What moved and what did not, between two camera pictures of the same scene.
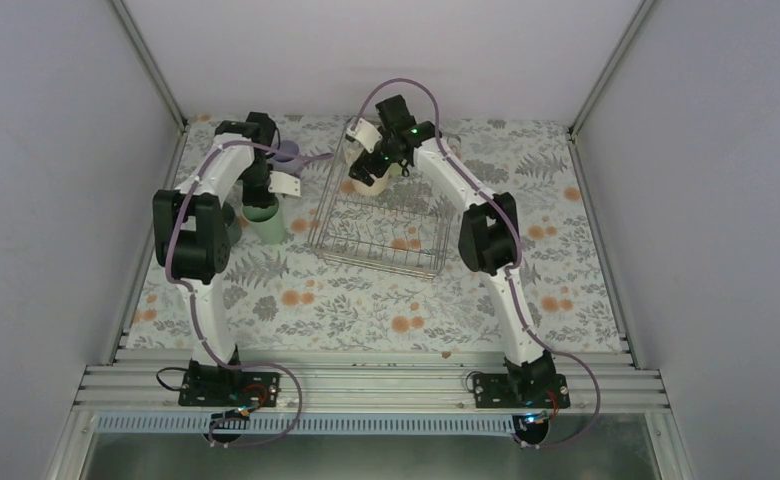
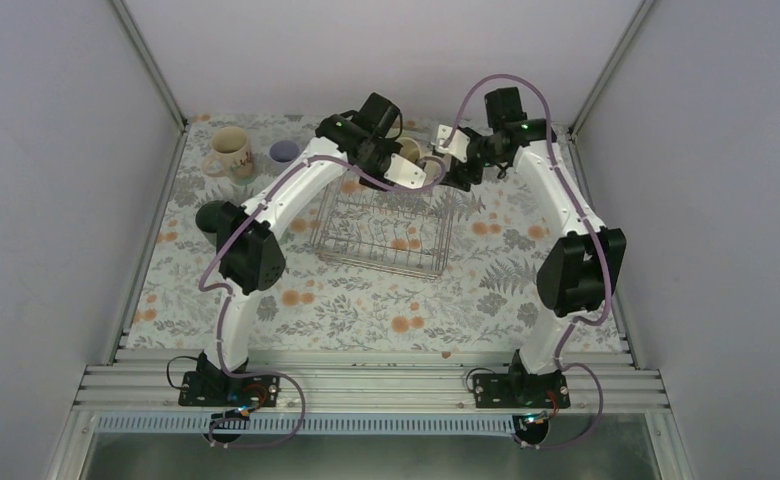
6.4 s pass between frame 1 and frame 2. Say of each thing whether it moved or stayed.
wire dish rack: stayed
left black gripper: moved
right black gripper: moved
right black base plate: stayed
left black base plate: stayed
